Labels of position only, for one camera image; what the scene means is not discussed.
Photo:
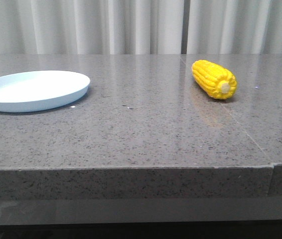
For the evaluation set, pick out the yellow toy corn cob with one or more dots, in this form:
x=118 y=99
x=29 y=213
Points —
x=217 y=81

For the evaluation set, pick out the light blue round plate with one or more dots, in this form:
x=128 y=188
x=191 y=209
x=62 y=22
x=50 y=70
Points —
x=41 y=90

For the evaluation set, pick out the white pleated curtain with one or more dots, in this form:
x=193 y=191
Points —
x=140 y=26

